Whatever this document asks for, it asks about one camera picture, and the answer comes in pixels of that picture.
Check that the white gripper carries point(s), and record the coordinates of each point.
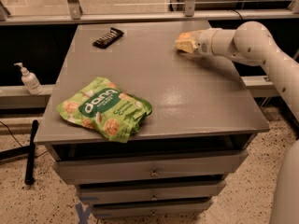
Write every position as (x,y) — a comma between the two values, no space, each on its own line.
(203,43)

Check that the orange fruit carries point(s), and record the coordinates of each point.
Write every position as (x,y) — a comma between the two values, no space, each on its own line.
(184,36)

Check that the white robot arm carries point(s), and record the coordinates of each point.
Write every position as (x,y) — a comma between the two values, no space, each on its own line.
(252,44)

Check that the green rice chip bag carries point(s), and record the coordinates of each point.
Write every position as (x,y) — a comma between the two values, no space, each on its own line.
(104,107)

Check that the black chocolate bar wrapper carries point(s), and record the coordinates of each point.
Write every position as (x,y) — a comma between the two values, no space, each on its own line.
(108,39)

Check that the grey drawer cabinet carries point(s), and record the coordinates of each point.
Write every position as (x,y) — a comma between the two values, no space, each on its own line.
(198,104)

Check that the top grey drawer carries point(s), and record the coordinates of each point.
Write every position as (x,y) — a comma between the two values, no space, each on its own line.
(149,167)

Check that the grey drawer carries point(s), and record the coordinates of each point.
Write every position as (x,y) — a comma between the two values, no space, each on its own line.
(149,167)
(150,208)
(151,192)

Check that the middle grey drawer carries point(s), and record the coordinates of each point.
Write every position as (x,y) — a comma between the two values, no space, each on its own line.
(151,192)

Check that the white pump sanitizer bottle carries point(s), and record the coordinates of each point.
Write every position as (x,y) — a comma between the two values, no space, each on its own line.
(29,80)

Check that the bottom grey drawer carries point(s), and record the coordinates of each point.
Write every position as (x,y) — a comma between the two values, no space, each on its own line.
(150,208)

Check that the black stand leg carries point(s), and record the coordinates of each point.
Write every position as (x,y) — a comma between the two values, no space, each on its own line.
(29,151)

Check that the grey metal railing frame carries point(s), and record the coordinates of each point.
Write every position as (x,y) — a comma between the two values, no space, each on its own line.
(34,12)

